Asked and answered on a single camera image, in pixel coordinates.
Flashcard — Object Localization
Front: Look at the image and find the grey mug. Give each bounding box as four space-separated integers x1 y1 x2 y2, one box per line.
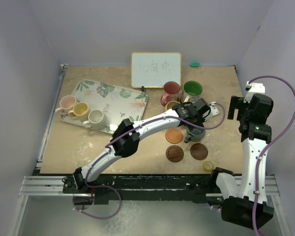
184 126 206 143

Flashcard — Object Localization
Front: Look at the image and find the green mug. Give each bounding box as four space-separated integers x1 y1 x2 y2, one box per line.
180 81 203 103

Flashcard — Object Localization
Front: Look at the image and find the tan brown mug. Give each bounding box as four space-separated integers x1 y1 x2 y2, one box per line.
164 101 180 111

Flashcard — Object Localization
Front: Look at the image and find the orange wooden coaster front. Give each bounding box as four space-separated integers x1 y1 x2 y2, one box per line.
165 128 183 144

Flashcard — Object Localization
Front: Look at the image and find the dark walnut coaster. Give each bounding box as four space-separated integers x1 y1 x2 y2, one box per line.
190 143 208 160
166 145 184 163

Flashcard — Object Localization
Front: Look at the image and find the red pink mug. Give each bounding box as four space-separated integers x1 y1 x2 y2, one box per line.
161 81 180 106

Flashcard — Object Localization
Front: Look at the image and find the white mug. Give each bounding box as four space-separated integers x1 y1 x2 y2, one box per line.
82 110 108 130

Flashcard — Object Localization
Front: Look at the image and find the yellow mug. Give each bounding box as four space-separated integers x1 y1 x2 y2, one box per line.
68 102 90 122

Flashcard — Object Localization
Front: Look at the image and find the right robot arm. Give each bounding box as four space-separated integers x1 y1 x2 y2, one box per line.
209 93 274 231

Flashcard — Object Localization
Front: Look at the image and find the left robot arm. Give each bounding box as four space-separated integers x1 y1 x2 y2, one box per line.
73 98 213 193

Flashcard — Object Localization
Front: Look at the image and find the green small object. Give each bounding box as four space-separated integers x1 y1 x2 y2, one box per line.
190 62 200 67

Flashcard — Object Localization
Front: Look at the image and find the yellow tape roll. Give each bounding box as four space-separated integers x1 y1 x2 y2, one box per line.
203 161 213 172

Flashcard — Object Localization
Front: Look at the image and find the small whiteboard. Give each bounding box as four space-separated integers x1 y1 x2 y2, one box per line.
130 52 182 89

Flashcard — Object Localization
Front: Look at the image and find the floral serving tray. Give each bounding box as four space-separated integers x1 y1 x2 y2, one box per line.
59 80 148 134

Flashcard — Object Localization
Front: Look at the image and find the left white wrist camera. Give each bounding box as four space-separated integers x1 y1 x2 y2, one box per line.
209 102 220 117

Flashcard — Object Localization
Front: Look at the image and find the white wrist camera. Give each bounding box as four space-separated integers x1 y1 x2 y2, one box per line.
209 102 220 117
244 81 266 103

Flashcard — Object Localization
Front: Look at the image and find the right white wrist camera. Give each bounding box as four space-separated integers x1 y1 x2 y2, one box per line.
244 81 266 103

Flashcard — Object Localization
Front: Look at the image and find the black base frame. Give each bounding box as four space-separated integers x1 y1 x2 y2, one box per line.
62 167 234 205

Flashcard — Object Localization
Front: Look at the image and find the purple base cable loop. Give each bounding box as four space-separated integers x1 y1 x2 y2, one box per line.
72 184 122 219

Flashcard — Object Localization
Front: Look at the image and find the aluminium rail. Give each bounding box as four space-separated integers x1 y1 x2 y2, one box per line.
19 176 280 196

